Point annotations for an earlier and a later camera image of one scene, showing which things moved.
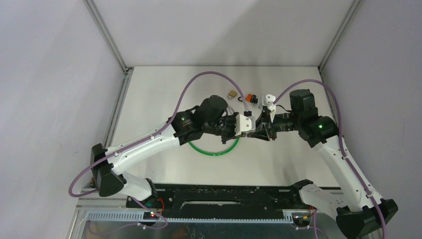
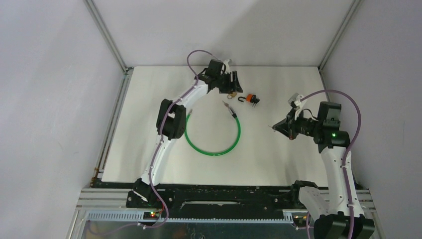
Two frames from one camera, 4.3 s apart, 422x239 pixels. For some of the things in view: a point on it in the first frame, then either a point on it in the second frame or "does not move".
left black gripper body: [227, 129] → [224, 83]
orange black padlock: [250, 97] does not move
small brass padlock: [232, 94] does not move
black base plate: [268, 201] does not move
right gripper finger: [264, 130] → [286, 127]
